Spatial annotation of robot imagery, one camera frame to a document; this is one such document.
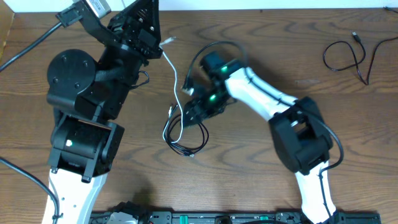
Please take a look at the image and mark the black usb cable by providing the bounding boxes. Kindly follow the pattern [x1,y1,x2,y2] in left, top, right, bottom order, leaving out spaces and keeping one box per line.
[163,104,210,157]
[322,31,398,86]

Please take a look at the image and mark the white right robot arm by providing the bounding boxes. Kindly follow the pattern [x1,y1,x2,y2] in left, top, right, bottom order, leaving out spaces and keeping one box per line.
[183,52,337,223]

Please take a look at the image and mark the cardboard side panel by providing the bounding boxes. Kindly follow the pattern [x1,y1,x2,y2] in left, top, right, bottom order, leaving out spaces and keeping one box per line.
[0,0,15,58]

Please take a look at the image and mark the white usb cable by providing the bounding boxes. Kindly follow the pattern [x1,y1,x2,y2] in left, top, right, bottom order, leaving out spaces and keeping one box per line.
[158,35,185,144]

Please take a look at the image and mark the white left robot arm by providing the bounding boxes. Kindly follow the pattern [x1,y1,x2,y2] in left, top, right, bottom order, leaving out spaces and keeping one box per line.
[43,0,162,223]

